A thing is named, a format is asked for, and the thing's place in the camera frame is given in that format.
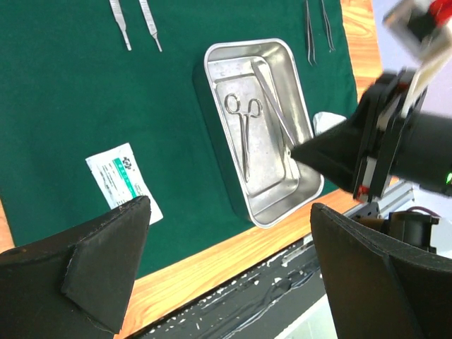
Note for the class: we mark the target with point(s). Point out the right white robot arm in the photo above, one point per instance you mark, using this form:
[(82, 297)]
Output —
[(424, 153)]

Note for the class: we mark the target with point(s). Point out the steel forceps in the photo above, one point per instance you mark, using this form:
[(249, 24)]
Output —
[(233, 106)]

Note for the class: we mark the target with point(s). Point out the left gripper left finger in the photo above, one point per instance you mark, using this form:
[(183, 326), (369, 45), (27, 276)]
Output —
[(76, 283)]

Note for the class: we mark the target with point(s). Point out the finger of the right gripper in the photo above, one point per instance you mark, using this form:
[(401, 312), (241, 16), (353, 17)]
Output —
[(334, 153)]

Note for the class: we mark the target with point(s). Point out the steel instrument tray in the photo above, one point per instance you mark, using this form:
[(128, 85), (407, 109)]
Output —
[(278, 185)]

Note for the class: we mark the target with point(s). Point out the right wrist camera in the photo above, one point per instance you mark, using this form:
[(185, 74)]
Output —
[(424, 29)]

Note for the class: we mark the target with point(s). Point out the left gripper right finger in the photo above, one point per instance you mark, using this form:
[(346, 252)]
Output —
[(383, 278)]

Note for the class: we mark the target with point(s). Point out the white cotton balls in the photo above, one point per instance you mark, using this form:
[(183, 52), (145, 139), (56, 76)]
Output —
[(324, 121)]

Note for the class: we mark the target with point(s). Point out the steel scalpel handle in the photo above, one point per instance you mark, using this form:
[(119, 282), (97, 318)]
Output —
[(149, 20), (119, 18)]

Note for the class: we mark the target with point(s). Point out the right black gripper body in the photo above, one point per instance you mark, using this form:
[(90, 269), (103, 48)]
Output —
[(381, 108)]

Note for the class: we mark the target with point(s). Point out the green white packet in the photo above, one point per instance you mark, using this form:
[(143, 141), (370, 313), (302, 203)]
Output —
[(117, 174)]

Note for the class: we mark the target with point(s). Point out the steel tweezers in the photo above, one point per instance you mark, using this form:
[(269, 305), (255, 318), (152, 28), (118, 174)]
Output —
[(274, 103), (327, 25), (311, 53)]

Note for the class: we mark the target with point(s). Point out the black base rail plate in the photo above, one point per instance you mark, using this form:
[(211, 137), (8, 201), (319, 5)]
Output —
[(257, 303)]

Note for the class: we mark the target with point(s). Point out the dark green surgical cloth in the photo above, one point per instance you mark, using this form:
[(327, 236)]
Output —
[(71, 89)]

